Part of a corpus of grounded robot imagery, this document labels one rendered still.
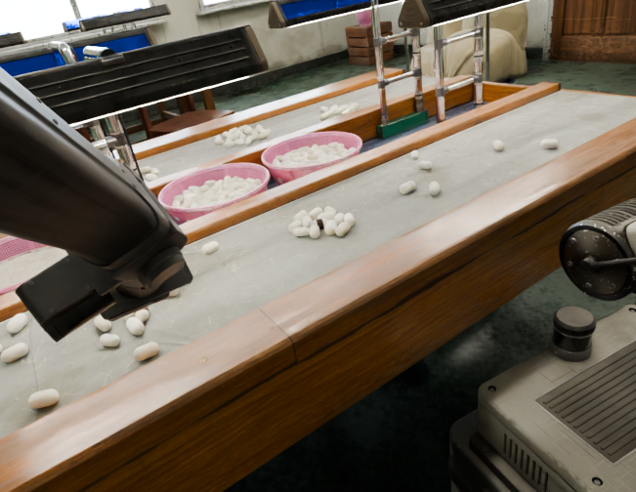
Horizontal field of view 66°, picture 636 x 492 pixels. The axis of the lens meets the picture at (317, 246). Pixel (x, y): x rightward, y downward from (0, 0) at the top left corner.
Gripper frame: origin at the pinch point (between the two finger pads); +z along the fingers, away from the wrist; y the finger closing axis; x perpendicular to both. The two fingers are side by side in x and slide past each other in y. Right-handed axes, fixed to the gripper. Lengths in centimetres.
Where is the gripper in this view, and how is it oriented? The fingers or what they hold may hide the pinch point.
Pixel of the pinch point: (140, 289)
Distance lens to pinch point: 65.7
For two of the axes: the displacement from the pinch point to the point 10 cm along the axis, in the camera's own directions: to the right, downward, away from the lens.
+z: -3.1, 2.8, 9.1
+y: -8.3, 3.8, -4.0
